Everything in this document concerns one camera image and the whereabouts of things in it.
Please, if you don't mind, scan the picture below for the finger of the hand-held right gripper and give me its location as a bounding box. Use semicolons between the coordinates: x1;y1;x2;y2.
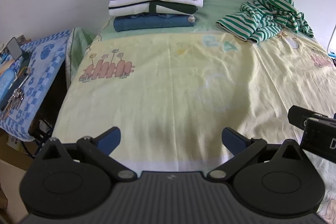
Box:
288;106;315;131

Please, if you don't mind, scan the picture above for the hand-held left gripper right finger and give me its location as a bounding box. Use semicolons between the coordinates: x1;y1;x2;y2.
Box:
207;127;307;182

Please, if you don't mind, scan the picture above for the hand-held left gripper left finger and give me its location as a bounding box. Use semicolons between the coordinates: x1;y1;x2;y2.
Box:
37;127;137;182

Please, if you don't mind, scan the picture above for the green striped shirt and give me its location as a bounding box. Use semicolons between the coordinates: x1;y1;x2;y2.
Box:
216;0;315;44

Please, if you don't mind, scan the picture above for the yellow green printed bed sheet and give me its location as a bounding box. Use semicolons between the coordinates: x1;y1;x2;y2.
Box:
52;0;336;224

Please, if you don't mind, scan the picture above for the blue patterned cloth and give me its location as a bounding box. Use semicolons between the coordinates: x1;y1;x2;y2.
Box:
0;28;75;142

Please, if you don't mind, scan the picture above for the bunch of keys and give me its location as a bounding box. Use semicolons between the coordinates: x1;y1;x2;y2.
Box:
0;88;25;120

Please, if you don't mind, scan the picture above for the light blue case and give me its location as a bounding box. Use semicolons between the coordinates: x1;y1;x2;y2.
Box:
0;69;18;105

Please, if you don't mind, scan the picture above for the blue folded garment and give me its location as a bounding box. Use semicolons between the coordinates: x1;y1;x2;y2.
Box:
113;14;196;32

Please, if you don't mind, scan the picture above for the white and green folded garment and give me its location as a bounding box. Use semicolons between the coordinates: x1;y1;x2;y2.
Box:
108;1;199;17

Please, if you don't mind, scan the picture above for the small standing mirror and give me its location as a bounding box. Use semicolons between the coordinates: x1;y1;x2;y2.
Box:
8;37;22;60

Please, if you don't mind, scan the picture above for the white cable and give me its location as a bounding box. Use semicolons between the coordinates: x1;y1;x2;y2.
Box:
328;21;336;52

